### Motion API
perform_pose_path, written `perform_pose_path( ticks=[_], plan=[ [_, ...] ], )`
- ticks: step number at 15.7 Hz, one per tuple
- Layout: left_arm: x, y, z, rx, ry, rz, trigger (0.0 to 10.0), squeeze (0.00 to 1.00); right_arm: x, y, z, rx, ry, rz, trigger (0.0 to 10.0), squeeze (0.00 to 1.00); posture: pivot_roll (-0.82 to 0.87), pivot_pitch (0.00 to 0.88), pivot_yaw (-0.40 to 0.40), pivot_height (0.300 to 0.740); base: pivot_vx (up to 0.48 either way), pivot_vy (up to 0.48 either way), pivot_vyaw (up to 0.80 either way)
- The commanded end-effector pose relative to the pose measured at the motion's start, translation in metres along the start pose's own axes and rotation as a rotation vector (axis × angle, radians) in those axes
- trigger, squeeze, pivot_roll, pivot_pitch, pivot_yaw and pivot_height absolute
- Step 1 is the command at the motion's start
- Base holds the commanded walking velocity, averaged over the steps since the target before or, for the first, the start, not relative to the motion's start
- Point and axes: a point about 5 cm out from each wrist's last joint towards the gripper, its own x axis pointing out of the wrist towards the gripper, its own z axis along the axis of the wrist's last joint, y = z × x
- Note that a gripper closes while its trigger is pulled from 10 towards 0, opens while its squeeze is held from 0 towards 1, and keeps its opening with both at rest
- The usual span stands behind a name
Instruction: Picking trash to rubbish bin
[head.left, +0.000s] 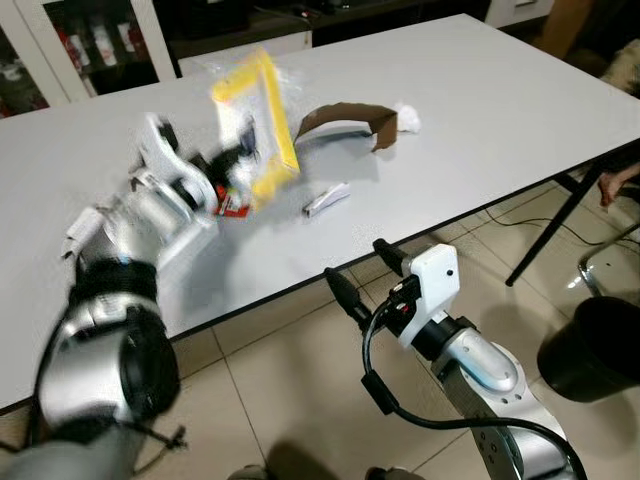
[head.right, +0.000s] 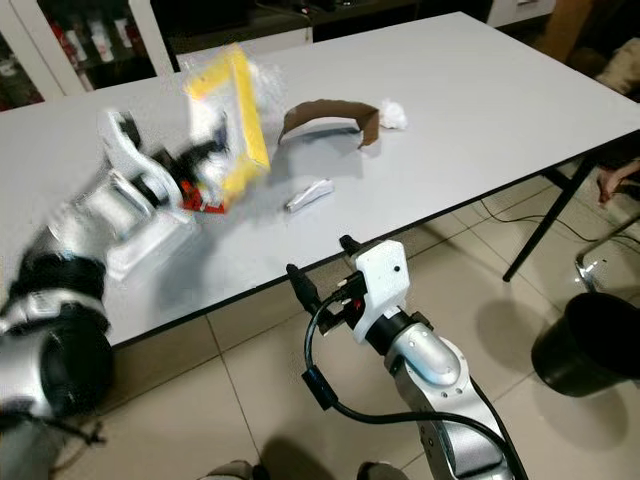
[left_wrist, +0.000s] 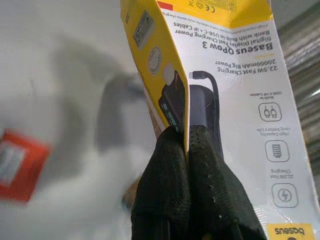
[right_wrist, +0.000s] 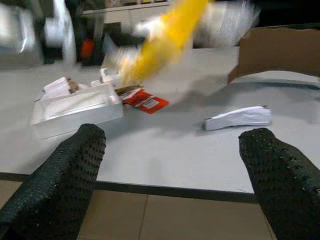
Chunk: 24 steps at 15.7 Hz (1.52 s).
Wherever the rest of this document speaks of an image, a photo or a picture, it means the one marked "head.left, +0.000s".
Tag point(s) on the chrome chair frame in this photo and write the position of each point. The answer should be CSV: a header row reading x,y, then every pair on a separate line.
x,y
605,265

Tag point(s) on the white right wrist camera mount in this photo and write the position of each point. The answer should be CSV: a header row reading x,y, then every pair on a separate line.
x,y
432,285

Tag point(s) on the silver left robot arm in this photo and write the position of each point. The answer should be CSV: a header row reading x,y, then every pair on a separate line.
x,y
110,360

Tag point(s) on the yellow clear plastic bag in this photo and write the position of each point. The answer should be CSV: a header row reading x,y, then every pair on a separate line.
x,y
275,115

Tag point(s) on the brown curved cardboard strip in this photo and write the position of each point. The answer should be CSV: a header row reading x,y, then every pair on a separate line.
x,y
345,112

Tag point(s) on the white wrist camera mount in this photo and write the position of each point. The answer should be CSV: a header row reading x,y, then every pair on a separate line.
x,y
432,285
160,145

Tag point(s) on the black rubbish bin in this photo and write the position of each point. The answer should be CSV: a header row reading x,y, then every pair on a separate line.
x,y
590,350

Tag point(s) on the white glass door cabinet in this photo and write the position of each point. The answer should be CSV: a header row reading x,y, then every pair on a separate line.
x,y
60,50

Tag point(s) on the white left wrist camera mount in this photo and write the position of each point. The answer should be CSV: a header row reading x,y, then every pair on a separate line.
x,y
160,145

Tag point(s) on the white crumpled tissue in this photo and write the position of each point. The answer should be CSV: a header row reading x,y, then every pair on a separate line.
x,y
408,117

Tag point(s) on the brown wooden board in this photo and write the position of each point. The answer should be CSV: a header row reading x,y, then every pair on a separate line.
x,y
562,28

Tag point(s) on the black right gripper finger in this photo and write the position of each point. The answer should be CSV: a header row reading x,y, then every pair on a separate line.
x,y
350,298
390,256

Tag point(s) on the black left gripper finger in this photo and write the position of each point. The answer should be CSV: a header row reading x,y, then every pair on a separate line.
x,y
250,142
236,195

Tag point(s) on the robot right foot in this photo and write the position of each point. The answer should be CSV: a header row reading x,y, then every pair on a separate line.
x,y
392,474

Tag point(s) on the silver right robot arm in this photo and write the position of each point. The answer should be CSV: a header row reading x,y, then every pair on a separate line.
x,y
500,400

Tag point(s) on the person hand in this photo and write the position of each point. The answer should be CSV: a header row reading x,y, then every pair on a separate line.
x,y
618,185

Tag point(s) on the black table leg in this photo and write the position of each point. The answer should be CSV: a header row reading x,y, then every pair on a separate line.
x,y
548,225

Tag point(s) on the small white wrapper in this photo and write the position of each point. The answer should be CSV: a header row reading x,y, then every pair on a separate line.
x,y
327,199

